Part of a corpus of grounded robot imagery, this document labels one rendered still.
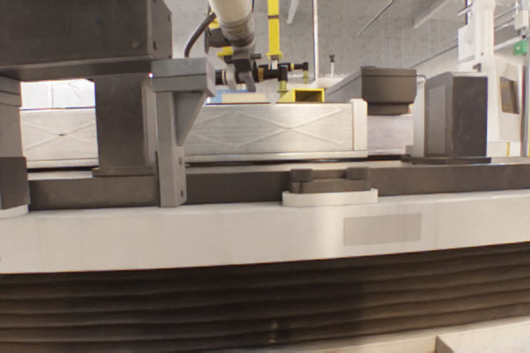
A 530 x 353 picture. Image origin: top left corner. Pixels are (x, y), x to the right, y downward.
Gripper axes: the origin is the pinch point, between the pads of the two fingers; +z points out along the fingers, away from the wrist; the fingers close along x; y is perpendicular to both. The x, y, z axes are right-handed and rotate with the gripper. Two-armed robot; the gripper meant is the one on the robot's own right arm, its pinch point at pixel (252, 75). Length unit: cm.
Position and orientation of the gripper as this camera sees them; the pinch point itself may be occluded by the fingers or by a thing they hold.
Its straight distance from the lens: 97.4
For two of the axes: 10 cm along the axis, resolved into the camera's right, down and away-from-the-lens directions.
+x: 0.7, -9.1, 4.1
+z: 1.7, 4.2, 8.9
